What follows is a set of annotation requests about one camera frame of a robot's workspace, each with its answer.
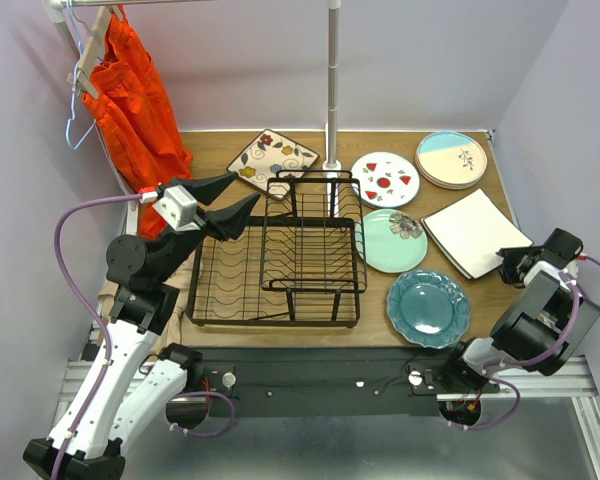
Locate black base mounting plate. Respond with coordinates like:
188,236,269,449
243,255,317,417
198,347,477,419

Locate purple cable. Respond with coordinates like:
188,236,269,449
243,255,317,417
49,188,237,480
447,254,600,431

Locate teal rimmed plate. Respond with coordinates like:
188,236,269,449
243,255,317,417
386,269,471,349

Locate watermelon round plate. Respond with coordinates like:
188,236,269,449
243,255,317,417
350,151,421,209

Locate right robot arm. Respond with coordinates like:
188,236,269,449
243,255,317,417
439,228,600,392

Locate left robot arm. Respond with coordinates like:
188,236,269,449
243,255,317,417
23,172,260,479

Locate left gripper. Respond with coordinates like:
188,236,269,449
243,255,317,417
154,170,262,283

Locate white clothes rack frame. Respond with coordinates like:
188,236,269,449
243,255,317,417
44,1,341,216

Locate blue wire hanger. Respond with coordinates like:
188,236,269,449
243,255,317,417
64,0,99,151

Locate mint green flower plate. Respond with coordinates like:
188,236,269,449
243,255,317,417
354,209,428,274

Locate black wire dish rack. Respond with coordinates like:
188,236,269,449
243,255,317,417
185,170,367,328

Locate beige cloth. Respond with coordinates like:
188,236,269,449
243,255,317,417
97,267,194,351

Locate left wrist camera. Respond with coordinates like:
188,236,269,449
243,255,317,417
153,185,200,232

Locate blue and cream round plate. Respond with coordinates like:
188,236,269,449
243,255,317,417
419,169,481,190

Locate large white square plate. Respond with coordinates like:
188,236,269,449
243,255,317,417
423,189,533,279

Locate wooden clip hanger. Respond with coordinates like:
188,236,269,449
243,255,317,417
67,3,124,99

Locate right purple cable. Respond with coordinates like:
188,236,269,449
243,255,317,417
447,254,600,431

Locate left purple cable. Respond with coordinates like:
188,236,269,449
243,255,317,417
49,188,237,480

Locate grey square plate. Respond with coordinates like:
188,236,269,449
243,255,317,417
420,218,475,280

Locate orange shorts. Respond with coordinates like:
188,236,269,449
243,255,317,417
82,4,195,239

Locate flower square plate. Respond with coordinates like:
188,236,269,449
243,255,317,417
227,129,320,200

